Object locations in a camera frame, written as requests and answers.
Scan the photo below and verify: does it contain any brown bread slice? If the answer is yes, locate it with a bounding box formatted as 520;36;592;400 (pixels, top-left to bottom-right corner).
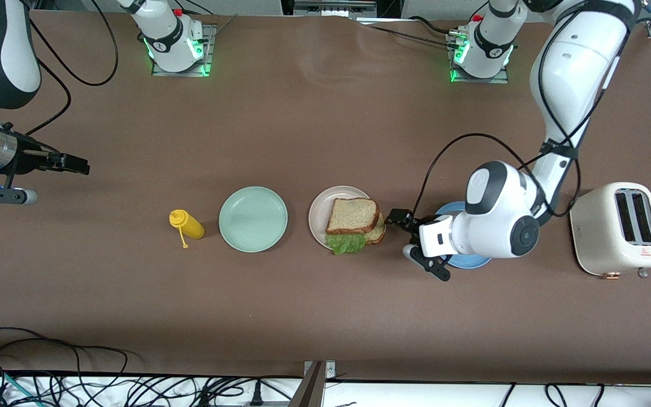
325;198;381;236
364;212;387;245

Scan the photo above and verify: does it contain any green lettuce leaf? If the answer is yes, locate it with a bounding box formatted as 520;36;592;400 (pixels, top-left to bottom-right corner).
325;232;368;256

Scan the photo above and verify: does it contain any yellow mustard squeeze bottle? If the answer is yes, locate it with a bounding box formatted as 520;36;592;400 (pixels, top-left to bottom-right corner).
169;209;206;249

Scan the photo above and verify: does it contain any blue plate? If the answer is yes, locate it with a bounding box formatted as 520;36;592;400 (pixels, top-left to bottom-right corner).
434;202;494;270

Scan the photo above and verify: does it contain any beige plate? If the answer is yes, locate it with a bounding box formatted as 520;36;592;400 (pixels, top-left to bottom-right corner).
309;186;372;251

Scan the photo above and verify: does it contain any mint green plate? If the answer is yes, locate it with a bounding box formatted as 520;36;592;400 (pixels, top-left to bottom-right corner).
219;187;289;253

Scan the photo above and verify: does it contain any cream white toaster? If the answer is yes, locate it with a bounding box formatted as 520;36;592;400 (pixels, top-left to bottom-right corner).
570;182;651;280

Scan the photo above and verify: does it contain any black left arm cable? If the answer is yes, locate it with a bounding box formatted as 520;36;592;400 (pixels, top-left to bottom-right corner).
413;0;643;220

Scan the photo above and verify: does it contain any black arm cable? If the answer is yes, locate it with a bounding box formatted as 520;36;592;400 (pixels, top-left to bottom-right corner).
23;0;120;136
413;0;643;220

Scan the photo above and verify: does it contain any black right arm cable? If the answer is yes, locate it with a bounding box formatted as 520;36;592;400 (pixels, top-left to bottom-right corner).
23;0;120;136

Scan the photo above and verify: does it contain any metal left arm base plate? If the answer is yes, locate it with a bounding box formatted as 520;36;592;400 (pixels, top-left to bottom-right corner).
450;31;510;84

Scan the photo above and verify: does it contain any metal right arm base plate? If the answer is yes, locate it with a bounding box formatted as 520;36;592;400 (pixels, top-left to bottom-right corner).
151;24;217;77

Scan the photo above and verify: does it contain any black looping floor cable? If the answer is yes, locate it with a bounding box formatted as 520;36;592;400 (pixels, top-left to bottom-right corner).
0;327;140;407

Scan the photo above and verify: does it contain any long black tabletop cable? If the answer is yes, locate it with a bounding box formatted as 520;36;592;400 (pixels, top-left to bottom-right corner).
366;24;457;48

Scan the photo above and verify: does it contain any grey metal bracket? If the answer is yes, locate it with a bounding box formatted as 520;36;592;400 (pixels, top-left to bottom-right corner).
289;360;337;407

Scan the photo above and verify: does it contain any short black tabletop cable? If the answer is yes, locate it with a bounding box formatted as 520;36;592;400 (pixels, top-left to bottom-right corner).
407;15;453;36

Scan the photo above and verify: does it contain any metal equipment with black frame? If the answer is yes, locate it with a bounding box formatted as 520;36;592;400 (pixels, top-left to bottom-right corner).
280;0;402;20

